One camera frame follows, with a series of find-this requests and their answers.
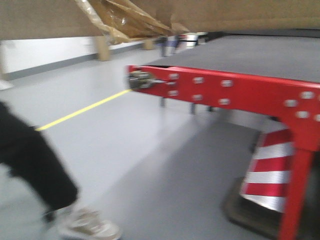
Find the brown cardboard tube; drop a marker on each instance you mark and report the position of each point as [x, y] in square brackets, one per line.
[102, 46]

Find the red conveyor frame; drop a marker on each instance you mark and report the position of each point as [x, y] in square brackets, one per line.
[296, 103]

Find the brown cardboard carton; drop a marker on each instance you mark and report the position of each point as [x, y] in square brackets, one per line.
[128, 20]

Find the red white traffic cone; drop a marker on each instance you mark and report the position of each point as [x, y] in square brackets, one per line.
[257, 200]

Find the grey sneaker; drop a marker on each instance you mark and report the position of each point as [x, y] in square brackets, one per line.
[86, 224]

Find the person leg black trousers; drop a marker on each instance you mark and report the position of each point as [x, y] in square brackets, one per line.
[24, 150]

